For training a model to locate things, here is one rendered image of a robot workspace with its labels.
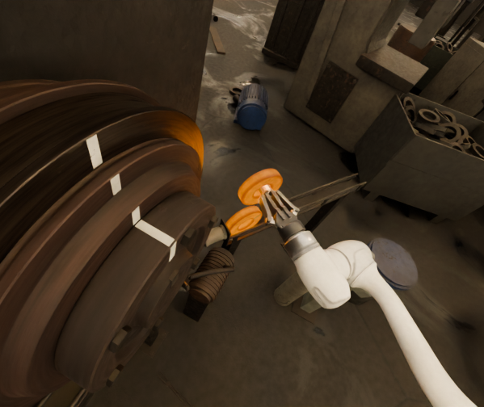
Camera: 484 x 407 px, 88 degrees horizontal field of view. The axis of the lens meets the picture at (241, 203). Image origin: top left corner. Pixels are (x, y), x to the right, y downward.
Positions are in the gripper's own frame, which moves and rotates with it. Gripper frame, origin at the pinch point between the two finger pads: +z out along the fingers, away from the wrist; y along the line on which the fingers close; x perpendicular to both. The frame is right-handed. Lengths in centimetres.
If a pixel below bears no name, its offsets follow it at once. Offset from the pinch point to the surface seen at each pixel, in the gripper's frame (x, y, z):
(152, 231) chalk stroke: 34, -43, -22
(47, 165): 43, -49, -19
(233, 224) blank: -18.4, -6.7, -2.7
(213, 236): -23.6, -13.7, -2.3
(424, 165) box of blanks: -39, 182, 1
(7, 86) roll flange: 38, -52, -3
